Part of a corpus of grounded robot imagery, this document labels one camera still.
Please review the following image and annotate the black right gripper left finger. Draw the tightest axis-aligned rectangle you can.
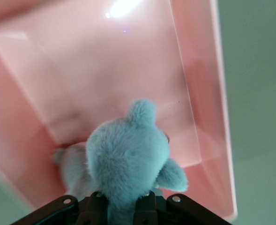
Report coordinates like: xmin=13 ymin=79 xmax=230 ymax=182
xmin=9 ymin=191 xmax=111 ymax=225

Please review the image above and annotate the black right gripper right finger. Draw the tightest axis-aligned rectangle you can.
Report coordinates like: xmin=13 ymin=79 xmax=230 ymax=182
xmin=133 ymin=191 xmax=232 ymax=225

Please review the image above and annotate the small grey plush toy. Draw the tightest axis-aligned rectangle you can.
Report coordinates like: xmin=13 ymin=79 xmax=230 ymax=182
xmin=52 ymin=142 xmax=93 ymax=196

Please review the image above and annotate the large grey plush toy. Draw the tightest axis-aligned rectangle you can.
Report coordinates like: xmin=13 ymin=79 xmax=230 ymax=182
xmin=85 ymin=98 xmax=189 ymax=225

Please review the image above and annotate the pink plastic box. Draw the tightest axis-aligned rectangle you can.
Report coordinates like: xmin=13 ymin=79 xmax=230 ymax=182
xmin=0 ymin=0 xmax=238 ymax=223

